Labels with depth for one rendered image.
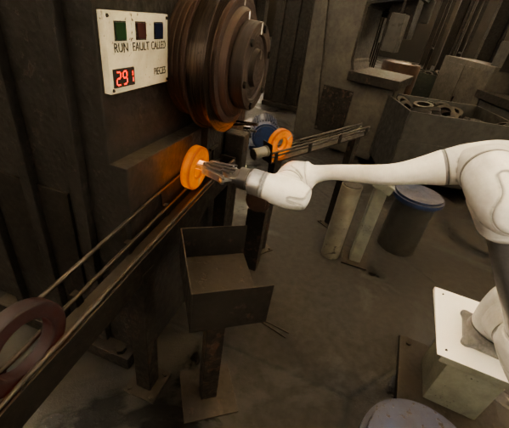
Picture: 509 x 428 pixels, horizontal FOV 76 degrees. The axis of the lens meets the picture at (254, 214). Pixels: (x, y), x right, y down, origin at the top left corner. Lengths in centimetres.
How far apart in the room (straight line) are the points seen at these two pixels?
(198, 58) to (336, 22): 295
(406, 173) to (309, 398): 97
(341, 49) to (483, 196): 316
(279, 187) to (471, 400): 114
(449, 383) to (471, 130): 232
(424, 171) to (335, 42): 300
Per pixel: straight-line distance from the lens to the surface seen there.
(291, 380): 154
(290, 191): 103
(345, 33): 386
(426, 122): 324
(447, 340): 147
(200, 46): 106
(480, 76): 499
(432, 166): 101
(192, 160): 111
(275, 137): 171
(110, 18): 92
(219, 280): 98
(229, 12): 112
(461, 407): 172
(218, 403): 144
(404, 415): 110
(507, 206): 83
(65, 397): 153
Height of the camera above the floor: 129
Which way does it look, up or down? 32 degrees down
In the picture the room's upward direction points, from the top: 9 degrees clockwise
